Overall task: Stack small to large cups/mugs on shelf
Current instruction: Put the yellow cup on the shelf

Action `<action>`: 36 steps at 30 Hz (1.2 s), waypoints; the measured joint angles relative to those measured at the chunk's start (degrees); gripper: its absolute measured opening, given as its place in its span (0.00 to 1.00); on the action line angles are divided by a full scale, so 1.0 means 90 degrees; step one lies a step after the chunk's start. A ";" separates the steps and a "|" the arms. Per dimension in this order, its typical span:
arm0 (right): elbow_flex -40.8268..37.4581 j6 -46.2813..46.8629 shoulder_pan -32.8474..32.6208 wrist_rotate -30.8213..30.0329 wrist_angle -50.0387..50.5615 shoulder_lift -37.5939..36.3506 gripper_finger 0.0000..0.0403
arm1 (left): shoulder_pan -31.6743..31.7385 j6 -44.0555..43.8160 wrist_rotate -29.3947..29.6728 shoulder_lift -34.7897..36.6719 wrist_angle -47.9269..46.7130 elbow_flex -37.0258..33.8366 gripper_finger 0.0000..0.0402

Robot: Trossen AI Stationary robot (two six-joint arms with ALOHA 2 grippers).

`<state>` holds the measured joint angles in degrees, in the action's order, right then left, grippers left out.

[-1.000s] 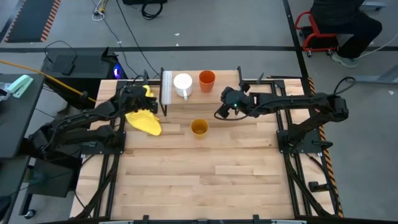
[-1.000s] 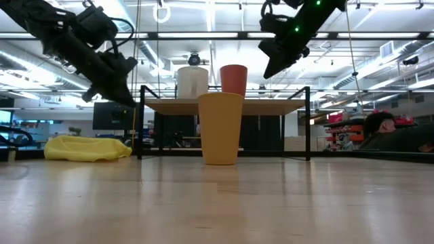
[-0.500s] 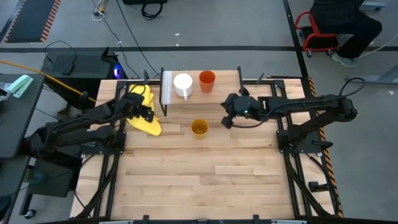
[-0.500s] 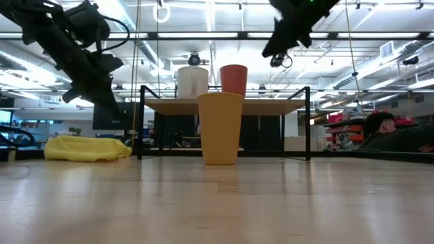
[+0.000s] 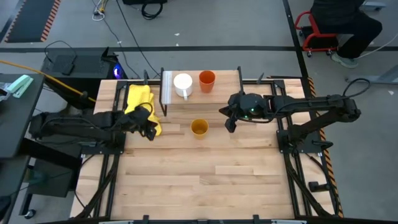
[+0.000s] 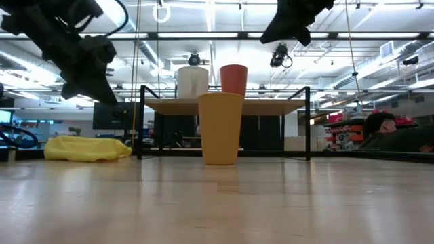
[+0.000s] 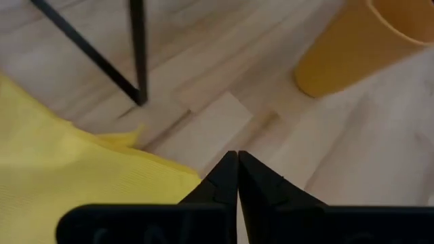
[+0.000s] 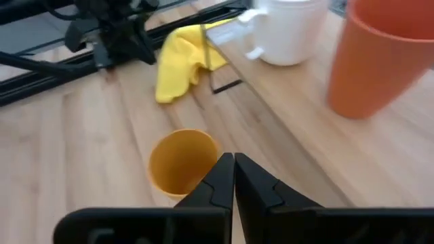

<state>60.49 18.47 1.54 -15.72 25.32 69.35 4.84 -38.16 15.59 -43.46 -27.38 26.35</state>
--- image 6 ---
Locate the black cabinet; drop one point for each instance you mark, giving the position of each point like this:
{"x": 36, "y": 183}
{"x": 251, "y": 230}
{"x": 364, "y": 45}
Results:
{"x": 264, "y": 132}

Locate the black aluminium table frame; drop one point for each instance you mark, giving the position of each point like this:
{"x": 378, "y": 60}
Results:
{"x": 339, "y": 154}

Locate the red storage bin rack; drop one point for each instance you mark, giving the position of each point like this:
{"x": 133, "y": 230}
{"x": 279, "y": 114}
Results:
{"x": 342, "y": 132}

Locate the person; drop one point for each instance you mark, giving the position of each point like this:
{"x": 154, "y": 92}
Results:
{"x": 390, "y": 135}

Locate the orange plastic cup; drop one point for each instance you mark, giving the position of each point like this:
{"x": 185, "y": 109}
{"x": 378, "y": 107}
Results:
{"x": 234, "y": 79}

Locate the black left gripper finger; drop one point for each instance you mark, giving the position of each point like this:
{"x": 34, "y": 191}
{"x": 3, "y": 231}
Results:
{"x": 73, "y": 91}
{"x": 100, "y": 91}

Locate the yellow cloth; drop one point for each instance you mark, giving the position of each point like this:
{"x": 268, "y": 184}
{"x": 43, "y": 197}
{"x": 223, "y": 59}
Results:
{"x": 84, "y": 149}

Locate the black hanging device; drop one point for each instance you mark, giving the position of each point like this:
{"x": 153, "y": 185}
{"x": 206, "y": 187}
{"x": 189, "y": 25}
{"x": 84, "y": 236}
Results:
{"x": 278, "y": 56}

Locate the wooden shelf with black legs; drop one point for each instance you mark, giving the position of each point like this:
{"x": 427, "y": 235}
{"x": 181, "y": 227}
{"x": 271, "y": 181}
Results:
{"x": 264, "y": 106}

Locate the black overhead camera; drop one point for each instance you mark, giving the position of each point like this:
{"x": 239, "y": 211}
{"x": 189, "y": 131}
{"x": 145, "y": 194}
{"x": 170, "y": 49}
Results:
{"x": 194, "y": 59}

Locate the white mug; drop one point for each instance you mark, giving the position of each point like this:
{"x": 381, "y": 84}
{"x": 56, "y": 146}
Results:
{"x": 192, "y": 83}

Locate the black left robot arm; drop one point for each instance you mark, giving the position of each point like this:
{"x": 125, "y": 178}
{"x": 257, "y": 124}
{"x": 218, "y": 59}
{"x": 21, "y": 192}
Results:
{"x": 34, "y": 13}

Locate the black monitor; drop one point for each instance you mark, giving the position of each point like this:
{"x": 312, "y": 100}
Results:
{"x": 112, "y": 116}

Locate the yellow plastic cup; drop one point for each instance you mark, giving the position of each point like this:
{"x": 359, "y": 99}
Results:
{"x": 220, "y": 128}

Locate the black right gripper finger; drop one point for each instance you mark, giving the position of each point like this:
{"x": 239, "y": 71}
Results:
{"x": 304, "y": 36}
{"x": 279, "y": 32}

